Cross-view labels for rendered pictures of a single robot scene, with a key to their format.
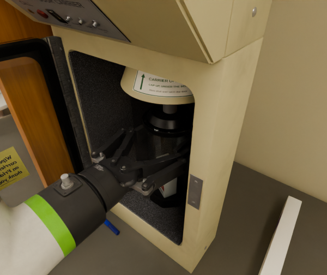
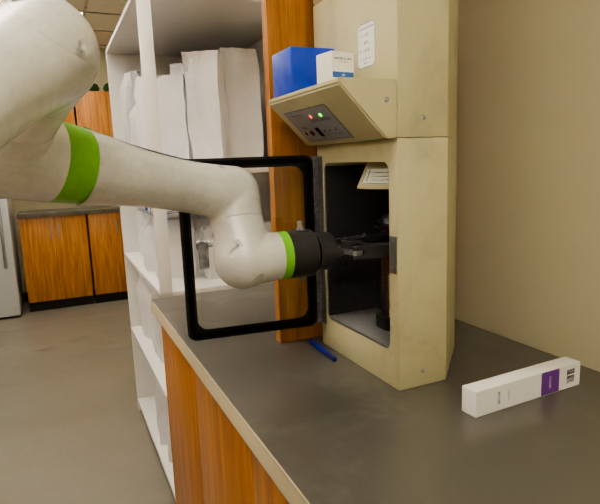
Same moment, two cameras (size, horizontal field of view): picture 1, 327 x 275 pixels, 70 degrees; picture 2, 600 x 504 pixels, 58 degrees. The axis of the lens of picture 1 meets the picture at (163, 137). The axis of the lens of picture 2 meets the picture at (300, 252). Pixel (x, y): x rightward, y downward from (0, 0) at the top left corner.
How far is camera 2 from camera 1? 0.80 m
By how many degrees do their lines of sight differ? 37
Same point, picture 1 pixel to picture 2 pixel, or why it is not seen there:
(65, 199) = (296, 233)
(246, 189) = (519, 361)
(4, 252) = (259, 235)
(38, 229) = (277, 238)
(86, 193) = (310, 235)
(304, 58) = (574, 187)
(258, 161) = (557, 343)
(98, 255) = (308, 367)
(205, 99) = (392, 166)
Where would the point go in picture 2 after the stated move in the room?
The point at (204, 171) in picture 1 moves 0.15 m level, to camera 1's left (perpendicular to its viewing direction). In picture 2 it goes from (396, 226) to (321, 225)
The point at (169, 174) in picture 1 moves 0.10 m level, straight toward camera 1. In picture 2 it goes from (379, 249) to (358, 257)
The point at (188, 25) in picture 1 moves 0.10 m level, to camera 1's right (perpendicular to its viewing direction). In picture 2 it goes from (364, 114) to (422, 110)
